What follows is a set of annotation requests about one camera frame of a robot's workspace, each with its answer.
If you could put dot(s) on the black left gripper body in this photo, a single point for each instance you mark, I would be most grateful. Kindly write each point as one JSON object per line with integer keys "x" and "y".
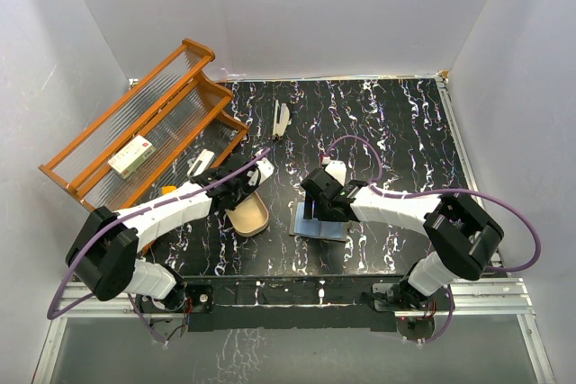
{"x": 242, "y": 189}

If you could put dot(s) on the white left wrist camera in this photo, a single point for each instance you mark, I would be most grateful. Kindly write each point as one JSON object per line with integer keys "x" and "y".
{"x": 264, "y": 170}

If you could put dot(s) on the white box on rack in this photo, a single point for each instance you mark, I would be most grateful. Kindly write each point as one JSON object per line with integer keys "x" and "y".
{"x": 128, "y": 159}

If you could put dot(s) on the orange wooden rack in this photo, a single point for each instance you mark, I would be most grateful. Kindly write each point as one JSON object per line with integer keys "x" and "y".
{"x": 172, "y": 107}

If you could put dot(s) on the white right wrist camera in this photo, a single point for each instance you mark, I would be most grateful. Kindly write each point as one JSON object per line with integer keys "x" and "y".
{"x": 335, "y": 168}

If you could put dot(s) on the aluminium frame rail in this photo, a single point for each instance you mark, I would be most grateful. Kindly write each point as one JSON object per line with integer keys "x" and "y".
{"x": 492, "y": 296}

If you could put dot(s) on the white stapler near rack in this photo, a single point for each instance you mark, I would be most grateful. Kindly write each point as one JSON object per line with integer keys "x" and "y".
{"x": 200, "y": 164}

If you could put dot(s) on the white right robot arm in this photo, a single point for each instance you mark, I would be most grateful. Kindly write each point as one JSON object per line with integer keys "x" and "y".
{"x": 463, "y": 235}

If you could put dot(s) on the white stapler on table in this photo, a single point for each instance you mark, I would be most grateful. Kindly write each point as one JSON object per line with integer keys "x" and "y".
{"x": 282, "y": 118}

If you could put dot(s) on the beige oval plastic tray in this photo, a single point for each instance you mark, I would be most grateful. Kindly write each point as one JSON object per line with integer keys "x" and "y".
{"x": 250, "y": 217}

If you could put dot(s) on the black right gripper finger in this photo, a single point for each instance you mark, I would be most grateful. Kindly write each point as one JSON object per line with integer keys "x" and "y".
{"x": 308, "y": 210}
{"x": 321, "y": 209}

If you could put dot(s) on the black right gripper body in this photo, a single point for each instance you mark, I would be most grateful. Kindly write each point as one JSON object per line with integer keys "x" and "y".
{"x": 330, "y": 217}

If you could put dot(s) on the black right arm base motor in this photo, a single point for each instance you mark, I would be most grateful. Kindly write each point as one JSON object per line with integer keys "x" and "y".
{"x": 403, "y": 306}

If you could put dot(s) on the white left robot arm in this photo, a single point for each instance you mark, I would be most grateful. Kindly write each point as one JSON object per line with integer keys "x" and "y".
{"x": 106, "y": 252}

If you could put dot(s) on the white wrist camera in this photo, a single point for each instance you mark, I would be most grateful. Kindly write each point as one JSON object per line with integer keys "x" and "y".
{"x": 335, "y": 168}
{"x": 264, "y": 170}

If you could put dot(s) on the orange yellow small object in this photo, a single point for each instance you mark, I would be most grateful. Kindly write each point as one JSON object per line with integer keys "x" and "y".
{"x": 165, "y": 190}

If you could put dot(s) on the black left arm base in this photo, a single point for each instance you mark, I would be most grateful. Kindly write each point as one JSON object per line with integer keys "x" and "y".
{"x": 188, "y": 301}

